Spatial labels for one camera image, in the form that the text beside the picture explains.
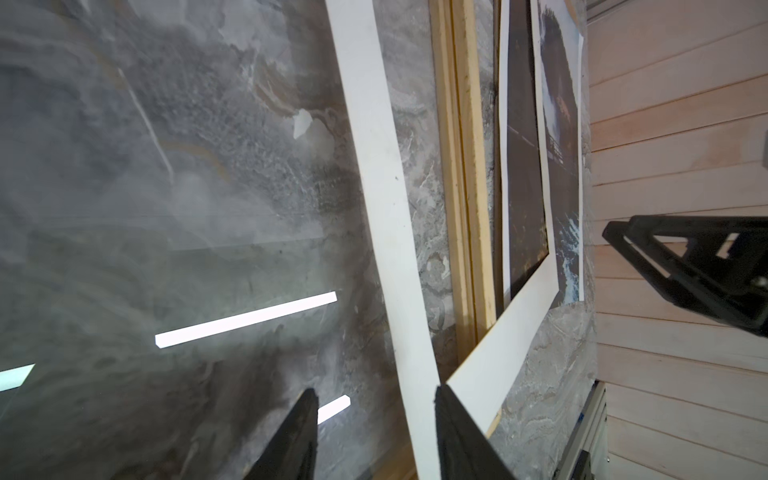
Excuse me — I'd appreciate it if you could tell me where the aluminium rail platform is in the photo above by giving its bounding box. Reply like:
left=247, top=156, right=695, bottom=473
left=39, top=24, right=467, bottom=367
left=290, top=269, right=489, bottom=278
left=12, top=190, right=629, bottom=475
left=552, top=381, right=610, bottom=480

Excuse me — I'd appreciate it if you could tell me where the waterfall photo print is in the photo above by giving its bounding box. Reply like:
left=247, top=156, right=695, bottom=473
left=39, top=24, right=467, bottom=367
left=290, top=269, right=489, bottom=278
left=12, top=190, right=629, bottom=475
left=538, top=1, right=584, bottom=307

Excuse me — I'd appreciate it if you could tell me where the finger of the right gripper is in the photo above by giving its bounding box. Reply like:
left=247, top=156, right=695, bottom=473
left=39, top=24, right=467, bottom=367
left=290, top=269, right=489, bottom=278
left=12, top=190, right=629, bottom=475
left=602, top=215, right=767, bottom=337

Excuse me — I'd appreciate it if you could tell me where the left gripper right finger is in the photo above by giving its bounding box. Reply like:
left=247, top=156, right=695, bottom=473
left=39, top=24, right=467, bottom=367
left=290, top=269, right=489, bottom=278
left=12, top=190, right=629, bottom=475
left=434, top=385, right=514, bottom=480

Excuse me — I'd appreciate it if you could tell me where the wooden picture frame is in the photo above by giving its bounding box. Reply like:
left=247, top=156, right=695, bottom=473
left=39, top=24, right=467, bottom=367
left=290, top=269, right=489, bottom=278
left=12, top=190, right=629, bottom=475
left=359, top=0, right=500, bottom=480

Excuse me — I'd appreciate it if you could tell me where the transparent acrylic sheet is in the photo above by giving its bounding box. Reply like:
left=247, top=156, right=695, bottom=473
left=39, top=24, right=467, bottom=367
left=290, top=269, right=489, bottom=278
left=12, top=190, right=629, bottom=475
left=1, top=1, right=404, bottom=479

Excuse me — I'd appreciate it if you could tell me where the white passe-partout mat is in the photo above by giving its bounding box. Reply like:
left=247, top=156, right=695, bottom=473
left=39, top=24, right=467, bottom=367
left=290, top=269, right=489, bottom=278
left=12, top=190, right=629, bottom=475
left=326, top=1, right=559, bottom=479

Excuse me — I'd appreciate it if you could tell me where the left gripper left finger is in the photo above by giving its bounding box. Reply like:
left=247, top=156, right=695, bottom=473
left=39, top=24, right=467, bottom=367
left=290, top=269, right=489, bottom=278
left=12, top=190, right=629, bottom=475
left=244, top=388, right=319, bottom=480

